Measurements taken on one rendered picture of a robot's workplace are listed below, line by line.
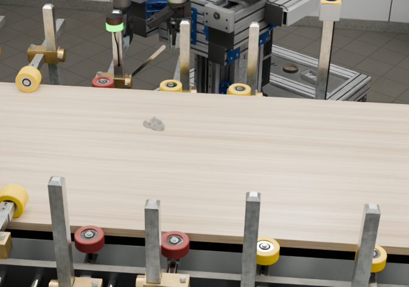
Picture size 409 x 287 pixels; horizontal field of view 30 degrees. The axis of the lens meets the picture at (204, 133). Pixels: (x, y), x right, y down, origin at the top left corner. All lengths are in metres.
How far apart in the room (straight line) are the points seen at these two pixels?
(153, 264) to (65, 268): 0.23
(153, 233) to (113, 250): 0.36
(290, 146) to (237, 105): 0.30
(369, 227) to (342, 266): 0.38
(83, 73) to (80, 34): 0.59
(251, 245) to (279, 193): 0.40
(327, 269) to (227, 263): 0.28
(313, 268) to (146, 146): 0.66
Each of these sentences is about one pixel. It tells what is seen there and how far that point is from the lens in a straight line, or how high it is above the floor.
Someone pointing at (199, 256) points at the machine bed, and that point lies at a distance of 2.20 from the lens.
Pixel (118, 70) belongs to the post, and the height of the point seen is 0.90.
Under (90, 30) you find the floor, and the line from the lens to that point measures 5.45.
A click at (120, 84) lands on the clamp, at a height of 0.85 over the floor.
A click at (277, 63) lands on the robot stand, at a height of 0.21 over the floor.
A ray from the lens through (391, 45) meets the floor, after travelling 5.40.
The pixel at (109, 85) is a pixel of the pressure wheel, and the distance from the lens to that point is 2.79.
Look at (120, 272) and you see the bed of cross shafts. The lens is 2.06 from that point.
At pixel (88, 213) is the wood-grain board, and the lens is 2.17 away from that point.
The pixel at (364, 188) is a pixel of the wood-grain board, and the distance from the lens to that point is 2.31.
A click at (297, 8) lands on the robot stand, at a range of 3.38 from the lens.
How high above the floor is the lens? 2.22
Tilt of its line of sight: 32 degrees down
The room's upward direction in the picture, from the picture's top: 1 degrees clockwise
